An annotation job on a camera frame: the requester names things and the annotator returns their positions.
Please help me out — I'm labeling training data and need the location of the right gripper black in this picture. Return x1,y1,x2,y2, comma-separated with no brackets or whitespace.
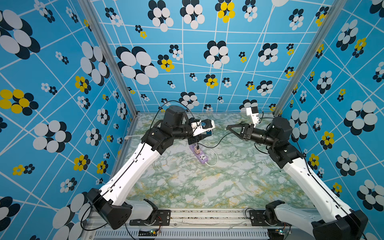
228,125,277,150

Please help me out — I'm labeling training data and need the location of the black usb charging cable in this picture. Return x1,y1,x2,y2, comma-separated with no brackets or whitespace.
194,129,241,150

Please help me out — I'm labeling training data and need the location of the pink usb charger cube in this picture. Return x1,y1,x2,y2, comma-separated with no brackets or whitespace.
193,144,201,154

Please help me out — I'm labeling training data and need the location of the purple power strip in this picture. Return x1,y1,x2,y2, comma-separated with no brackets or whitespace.
189,143,209,165

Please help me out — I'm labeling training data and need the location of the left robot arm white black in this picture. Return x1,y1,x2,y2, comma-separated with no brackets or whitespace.
87,106,215,230

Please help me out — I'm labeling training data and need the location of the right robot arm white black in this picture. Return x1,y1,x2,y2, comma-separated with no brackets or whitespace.
227,117,368,240

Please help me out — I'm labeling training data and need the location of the left green circuit board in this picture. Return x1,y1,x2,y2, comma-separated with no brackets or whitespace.
138,229,160,237

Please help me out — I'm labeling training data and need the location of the green circuit board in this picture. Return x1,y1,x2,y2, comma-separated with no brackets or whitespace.
138,229,160,237
268,229,285,240

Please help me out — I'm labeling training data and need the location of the right green circuit board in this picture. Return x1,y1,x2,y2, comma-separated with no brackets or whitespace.
268,229,285,240

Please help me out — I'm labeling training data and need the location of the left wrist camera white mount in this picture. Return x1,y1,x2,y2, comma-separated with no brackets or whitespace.
191,119,216,136

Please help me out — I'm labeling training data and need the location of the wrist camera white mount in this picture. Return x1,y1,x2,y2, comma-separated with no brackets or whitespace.
246,107,260,127
191,119,216,136

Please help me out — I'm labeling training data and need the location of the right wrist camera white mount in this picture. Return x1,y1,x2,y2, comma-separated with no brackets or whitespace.
246,107,260,127

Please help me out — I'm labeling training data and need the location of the white power strip cord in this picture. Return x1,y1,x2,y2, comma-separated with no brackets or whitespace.
124,113,219,168

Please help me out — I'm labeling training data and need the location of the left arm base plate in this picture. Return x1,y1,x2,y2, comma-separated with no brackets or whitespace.
129,210,171,227

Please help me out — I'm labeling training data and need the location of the aluminium front rail frame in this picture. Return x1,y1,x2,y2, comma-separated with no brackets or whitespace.
80,209,314,240

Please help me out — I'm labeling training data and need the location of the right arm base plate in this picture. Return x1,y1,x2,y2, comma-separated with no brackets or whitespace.
245,209,291,229

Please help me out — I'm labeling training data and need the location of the right aluminium corner post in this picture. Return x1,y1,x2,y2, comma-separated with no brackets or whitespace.
273,0,347,117

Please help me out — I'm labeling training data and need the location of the aluminium corner post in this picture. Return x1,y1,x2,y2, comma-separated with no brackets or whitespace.
273,0,347,117
79,0,138,119

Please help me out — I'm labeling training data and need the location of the left aluminium corner post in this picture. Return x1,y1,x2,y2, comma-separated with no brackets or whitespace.
79,0,138,119

